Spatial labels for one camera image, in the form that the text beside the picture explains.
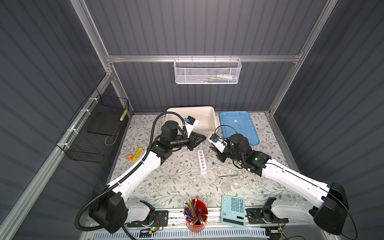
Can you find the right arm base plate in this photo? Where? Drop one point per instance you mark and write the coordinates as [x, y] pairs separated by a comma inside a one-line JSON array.
[[258, 216]]

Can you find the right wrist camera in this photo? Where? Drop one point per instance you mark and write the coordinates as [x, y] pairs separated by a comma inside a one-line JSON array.
[[218, 145]]

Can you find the white plastic storage bin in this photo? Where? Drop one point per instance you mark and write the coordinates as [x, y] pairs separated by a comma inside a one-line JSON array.
[[208, 120]]

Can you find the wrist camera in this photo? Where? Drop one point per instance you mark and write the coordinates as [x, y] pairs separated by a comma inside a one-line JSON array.
[[218, 145], [190, 124]]

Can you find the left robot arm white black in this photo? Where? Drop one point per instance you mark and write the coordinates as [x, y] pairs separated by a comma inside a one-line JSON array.
[[108, 207]]

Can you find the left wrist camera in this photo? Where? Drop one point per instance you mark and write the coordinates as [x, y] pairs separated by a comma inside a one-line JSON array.
[[190, 124]]

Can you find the white test tube rack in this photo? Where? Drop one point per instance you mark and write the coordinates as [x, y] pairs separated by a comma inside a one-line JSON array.
[[202, 162]]

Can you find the black wire side basket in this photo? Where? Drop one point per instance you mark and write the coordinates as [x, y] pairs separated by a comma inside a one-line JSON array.
[[97, 130]]

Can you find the mint green calculator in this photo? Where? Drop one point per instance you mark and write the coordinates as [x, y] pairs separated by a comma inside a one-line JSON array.
[[233, 211]]

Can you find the yellow marker in basket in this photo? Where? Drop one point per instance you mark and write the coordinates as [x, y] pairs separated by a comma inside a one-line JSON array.
[[123, 115]]

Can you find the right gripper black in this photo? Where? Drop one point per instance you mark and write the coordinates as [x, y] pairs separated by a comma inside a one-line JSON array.
[[218, 154]]

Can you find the blue plastic bin lid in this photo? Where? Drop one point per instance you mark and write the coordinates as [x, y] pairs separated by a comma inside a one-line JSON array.
[[239, 122]]

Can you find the white wire wall basket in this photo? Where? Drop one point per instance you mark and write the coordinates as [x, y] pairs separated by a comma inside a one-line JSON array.
[[207, 71]]

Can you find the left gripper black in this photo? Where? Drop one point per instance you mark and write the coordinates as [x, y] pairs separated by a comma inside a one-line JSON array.
[[194, 136]]

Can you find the white slotted cable duct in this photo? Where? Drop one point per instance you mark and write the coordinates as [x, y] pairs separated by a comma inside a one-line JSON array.
[[206, 234]]

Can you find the metal scissors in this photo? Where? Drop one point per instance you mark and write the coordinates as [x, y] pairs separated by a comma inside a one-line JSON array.
[[237, 174]]

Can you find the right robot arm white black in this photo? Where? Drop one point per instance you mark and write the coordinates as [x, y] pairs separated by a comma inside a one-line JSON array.
[[325, 205]]

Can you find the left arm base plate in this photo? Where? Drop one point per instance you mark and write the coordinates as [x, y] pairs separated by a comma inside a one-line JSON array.
[[160, 219]]

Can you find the red pencil cup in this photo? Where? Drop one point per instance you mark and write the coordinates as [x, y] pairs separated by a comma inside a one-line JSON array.
[[196, 215]]

